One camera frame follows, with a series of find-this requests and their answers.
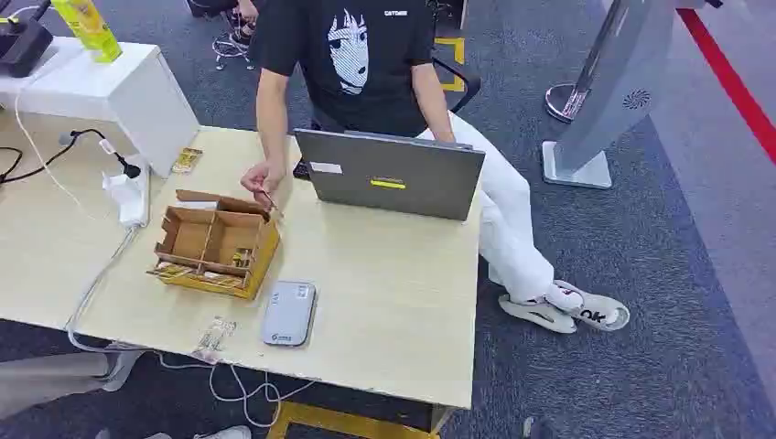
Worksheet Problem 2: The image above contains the white power strip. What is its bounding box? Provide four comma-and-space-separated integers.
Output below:
102, 154, 152, 230

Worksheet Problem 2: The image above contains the thin white cable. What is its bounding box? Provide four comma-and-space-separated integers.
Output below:
12, 79, 98, 220

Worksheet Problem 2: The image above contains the wooden card box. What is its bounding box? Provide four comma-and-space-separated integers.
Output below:
146, 189, 283, 302

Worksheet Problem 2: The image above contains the standing person's leg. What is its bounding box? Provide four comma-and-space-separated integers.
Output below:
0, 349, 147, 421

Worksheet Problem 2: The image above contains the person's right hand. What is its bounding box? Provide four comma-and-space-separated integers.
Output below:
240, 159, 286, 196

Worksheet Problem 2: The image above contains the black plug with cable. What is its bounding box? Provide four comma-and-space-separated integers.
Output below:
0, 128, 143, 186

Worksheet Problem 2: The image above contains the background person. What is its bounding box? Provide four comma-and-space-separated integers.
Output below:
186, 0, 263, 48

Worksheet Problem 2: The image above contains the grey standing kiosk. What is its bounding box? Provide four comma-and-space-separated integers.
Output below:
541, 0, 724, 191

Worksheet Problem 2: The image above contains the black chair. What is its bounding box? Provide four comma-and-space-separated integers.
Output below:
430, 57, 484, 115

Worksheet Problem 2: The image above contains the gold card pack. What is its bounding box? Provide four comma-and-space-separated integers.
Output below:
171, 146, 205, 176

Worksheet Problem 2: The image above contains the chrome stanchion base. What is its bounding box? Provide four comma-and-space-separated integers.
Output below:
544, 82, 593, 124

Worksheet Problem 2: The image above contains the card row in box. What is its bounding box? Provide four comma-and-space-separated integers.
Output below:
151, 262, 246, 290

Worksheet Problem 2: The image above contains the grey flat device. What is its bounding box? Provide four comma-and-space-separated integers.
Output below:
261, 280, 318, 348

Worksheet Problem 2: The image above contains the seated person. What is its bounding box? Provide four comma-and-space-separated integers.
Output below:
240, 0, 631, 335

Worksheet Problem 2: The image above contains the grey laptop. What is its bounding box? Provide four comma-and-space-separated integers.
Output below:
294, 128, 487, 222

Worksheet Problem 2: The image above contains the white cabinet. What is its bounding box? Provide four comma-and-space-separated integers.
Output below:
0, 36, 201, 179

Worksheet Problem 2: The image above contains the black device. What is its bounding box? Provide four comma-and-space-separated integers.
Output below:
0, 0, 55, 80

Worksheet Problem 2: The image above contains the white power strip cable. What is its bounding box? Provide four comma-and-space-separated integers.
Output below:
64, 224, 318, 430

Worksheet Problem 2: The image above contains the person's white shoe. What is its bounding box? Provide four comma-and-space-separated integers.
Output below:
192, 424, 253, 439

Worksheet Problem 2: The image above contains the clear plastic card sleeve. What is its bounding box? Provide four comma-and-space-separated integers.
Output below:
191, 316, 238, 365

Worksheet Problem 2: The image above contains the small card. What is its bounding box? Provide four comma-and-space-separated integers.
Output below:
260, 189, 285, 218

